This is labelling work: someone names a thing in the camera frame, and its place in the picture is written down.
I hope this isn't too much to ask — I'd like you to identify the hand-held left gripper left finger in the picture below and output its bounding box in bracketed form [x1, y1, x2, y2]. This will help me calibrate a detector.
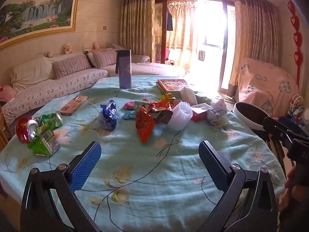
[20, 141, 102, 232]

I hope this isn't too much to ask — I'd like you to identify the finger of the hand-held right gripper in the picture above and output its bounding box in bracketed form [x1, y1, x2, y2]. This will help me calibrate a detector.
[263, 117, 294, 139]
[278, 115, 309, 136]

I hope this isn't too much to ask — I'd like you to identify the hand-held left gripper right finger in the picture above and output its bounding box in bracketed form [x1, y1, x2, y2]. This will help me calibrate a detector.
[198, 140, 278, 232]

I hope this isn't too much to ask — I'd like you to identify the black bin with white rim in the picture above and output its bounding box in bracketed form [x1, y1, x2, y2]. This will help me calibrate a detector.
[232, 101, 271, 131]

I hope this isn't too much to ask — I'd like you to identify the white foam block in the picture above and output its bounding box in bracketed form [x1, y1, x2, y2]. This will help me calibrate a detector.
[181, 87, 197, 104]

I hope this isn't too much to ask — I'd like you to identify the red snack wrapper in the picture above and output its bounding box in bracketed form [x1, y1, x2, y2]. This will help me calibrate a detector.
[151, 101, 173, 124]

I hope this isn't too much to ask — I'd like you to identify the person's right hand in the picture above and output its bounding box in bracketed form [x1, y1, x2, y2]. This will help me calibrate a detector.
[278, 167, 309, 220]

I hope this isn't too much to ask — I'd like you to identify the pile of colourful toys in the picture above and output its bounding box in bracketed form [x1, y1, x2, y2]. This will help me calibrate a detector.
[287, 94, 309, 126]

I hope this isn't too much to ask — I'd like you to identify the wooden stool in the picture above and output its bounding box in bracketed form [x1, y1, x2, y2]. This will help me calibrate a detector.
[266, 135, 290, 178]

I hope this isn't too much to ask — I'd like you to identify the armchair under pink heart cloth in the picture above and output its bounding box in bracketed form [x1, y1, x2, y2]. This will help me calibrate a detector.
[229, 57, 300, 121]

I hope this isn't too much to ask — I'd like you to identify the green drink carton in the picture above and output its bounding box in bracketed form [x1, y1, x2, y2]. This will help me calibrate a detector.
[27, 128, 61, 157]

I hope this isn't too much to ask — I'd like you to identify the crumpled white tissue paper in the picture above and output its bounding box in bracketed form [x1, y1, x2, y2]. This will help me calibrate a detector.
[206, 99, 230, 128]

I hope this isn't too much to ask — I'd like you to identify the blue crumpled wrapper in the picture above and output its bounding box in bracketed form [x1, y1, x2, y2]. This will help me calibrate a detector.
[98, 100, 117, 131]

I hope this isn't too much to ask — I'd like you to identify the small red box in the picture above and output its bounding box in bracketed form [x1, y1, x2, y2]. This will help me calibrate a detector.
[191, 103, 214, 122]

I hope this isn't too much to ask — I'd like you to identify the crushed green can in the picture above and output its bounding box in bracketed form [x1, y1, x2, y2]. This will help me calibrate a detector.
[36, 111, 64, 130]

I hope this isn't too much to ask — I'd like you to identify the phone in pink case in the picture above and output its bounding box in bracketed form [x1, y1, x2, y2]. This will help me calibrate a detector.
[59, 96, 89, 116]

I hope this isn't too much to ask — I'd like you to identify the orange-red snack bag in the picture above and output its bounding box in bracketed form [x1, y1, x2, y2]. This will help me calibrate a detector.
[135, 106, 155, 143]

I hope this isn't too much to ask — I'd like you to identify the crushed red can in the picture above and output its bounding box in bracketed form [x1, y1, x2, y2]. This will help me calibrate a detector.
[16, 117, 39, 143]

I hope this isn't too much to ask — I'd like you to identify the green snack packet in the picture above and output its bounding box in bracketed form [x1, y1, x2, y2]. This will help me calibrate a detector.
[134, 101, 151, 113]

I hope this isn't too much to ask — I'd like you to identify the yellow wrapper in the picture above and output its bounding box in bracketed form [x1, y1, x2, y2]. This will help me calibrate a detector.
[160, 93, 177, 104]

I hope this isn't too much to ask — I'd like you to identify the red heart garland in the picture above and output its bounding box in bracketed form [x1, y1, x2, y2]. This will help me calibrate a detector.
[287, 1, 303, 87]

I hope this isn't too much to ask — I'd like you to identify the sofa with patterned cover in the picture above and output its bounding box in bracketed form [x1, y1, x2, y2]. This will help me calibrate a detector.
[1, 53, 109, 126]

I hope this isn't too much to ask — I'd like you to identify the wooden chair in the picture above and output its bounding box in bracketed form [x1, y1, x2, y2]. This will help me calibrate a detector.
[0, 106, 14, 150]

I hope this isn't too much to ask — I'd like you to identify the beige patterned curtain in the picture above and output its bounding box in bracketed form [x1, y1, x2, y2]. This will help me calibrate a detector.
[119, 0, 156, 63]
[233, 0, 282, 90]

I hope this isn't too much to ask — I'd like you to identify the colourful picture book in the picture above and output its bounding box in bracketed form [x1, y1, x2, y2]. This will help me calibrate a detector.
[156, 79, 191, 97]

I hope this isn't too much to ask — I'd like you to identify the striped purple pillow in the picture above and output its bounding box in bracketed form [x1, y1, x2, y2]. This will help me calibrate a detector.
[93, 49, 117, 68]
[52, 54, 92, 79]

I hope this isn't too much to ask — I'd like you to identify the purple water bottle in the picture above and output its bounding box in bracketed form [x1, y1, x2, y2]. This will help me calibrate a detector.
[115, 49, 132, 89]

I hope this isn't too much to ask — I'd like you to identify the pink cushion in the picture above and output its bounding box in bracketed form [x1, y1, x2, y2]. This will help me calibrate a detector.
[0, 86, 16, 102]

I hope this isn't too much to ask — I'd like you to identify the white cushion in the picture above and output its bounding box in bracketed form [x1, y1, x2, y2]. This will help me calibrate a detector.
[11, 55, 57, 92]

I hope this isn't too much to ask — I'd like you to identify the chaise with pink cover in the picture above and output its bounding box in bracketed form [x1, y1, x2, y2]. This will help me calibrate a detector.
[84, 43, 187, 78]

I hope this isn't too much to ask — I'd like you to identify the sheer yellow curtain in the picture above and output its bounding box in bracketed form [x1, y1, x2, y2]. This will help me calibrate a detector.
[166, 2, 208, 66]

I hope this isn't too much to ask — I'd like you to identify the hanging dark garment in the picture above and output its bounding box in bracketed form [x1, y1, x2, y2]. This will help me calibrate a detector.
[166, 12, 174, 31]

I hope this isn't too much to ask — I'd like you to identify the framed waterfall landscape painting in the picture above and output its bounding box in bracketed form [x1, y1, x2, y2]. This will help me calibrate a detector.
[0, 0, 81, 51]

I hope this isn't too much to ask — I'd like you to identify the wooden sliding door frame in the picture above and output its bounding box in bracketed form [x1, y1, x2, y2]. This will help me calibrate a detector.
[154, 0, 236, 64]

